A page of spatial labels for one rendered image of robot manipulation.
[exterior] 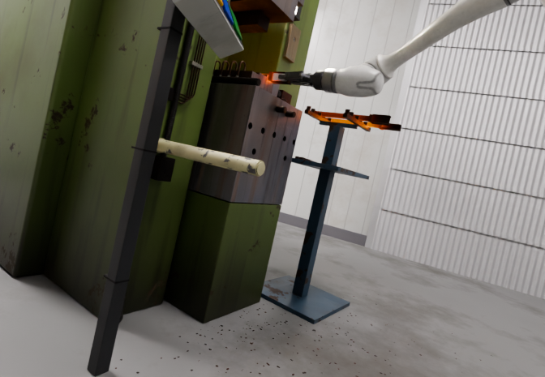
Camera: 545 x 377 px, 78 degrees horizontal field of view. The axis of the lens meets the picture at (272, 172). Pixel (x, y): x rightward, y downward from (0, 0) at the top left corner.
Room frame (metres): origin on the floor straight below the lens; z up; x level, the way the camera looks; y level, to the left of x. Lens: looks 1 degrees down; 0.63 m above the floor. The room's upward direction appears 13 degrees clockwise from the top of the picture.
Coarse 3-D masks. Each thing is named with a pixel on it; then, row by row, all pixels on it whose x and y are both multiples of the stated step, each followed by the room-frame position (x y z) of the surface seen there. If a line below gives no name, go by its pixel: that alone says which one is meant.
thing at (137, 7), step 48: (144, 0) 1.20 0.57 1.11; (96, 48) 1.34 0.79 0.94; (144, 48) 1.17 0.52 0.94; (192, 48) 1.23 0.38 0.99; (96, 96) 1.30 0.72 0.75; (144, 96) 1.14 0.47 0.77; (96, 144) 1.26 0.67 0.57; (192, 144) 1.32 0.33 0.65; (96, 192) 1.23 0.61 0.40; (96, 240) 1.19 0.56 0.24; (144, 240) 1.21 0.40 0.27; (96, 288) 1.16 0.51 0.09; (144, 288) 1.25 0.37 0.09
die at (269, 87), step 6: (216, 72) 1.42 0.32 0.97; (222, 72) 1.40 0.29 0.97; (228, 72) 1.38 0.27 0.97; (234, 72) 1.37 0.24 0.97; (240, 72) 1.35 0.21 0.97; (246, 72) 1.33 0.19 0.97; (252, 72) 1.32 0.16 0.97; (258, 72) 1.36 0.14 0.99; (258, 78) 1.36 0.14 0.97; (264, 78) 1.39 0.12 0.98; (264, 84) 1.40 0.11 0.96; (270, 84) 1.43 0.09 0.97; (276, 84) 1.46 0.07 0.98; (270, 90) 1.44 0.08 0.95; (276, 90) 1.47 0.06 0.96
